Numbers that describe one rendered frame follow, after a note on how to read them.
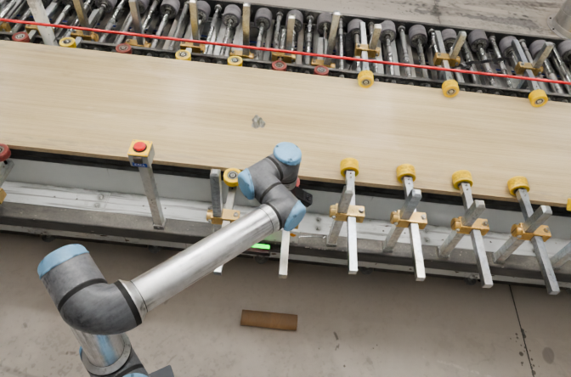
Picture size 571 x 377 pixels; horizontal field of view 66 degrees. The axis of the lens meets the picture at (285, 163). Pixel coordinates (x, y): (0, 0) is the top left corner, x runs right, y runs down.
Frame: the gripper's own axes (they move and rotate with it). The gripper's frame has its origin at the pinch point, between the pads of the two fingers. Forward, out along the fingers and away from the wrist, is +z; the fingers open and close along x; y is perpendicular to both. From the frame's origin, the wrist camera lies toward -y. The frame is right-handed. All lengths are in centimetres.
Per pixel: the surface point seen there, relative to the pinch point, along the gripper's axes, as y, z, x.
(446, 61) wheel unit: -83, 5, -112
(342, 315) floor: -42, 101, -1
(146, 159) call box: 50, -18, -5
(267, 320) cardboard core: 0, 94, 8
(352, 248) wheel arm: -26.8, 4.9, 9.0
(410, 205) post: -47.3, -6.4, -5.7
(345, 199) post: -22.4, -5.5, -5.8
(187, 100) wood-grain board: 51, 12, -67
